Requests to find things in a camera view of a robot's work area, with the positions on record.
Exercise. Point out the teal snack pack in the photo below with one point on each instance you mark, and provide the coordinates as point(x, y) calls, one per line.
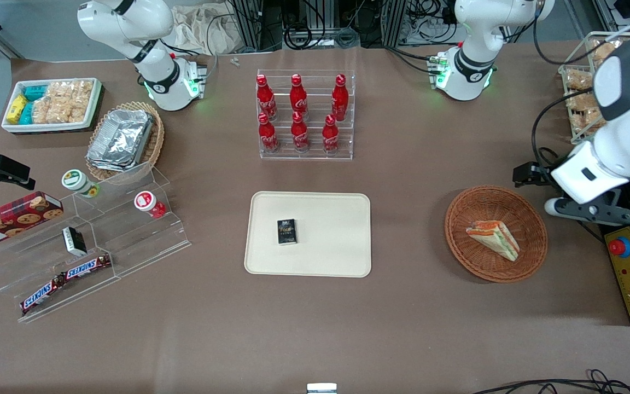
point(35, 93)
point(26, 114)

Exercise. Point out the clear rice cracker bag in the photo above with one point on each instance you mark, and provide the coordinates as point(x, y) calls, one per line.
point(50, 104)
point(81, 99)

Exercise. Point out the green lid yogurt cup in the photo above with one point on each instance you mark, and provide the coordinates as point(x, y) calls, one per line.
point(77, 180)

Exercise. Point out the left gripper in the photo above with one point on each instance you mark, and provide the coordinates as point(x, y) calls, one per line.
point(537, 175)

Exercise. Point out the white device edge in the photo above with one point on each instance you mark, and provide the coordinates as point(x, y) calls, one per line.
point(321, 389)

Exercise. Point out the small black white box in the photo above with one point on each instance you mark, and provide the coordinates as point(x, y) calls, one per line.
point(74, 242)

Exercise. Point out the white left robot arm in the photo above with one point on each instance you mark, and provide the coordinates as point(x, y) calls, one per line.
point(471, 54)

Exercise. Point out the beige cloth bag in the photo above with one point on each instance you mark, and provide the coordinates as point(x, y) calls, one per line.
point(200, 30)

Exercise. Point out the red cola bottle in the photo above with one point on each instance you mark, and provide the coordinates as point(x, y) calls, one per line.
point(330, 137)
point(267, 137)
point(299, 135)
point(298, 97)
point(340, 98)
point(265, 98)

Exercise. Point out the stacked aluminium foil containers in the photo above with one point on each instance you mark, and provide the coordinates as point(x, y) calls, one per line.
point(121, 139)

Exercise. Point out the clear acrylic stepped shelf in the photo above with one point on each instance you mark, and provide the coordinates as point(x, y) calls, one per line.
point(129, 246)

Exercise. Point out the yellow snack pack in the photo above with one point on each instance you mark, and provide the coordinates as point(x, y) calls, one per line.
point(16, 108)

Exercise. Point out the clear acrylic bottle rack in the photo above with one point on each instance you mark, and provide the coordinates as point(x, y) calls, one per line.
point(315, 156)

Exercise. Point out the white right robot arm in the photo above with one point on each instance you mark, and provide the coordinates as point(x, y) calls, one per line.
point(156, 71)

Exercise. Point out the red lid yogurt cup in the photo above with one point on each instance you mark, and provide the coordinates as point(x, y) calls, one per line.
point(146, 202)

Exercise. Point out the clear bagged cracker pack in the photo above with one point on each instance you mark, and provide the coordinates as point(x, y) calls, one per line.
point(585, 123)
point(582, 102)
point(602, 52)
point(578, 80)

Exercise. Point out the white rectangular snack bin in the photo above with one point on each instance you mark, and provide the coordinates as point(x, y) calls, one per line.
point(52, 127)

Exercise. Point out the beige plastic tray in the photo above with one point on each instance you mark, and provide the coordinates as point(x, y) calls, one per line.
point(326, 235)

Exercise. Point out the red tartan cookie box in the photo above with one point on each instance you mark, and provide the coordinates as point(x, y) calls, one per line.
point(11, 219)

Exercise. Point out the triangular sandwich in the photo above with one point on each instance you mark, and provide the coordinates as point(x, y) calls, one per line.
point(494, 239)

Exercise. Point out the Snickers chocolate bar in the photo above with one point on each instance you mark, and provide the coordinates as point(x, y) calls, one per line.
point(86, 266)
point(41, 295)

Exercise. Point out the round brown wicker basket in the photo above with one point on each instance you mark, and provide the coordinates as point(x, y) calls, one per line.
point(473, 262)

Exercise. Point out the oval light wicker basket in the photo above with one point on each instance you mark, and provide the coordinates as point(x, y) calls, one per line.
point(153, 145)

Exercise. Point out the small black box gold print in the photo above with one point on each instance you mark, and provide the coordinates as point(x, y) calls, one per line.
point(287, 232)

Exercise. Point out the small white clip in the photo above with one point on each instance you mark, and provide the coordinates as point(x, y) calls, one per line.
point(234, 62)

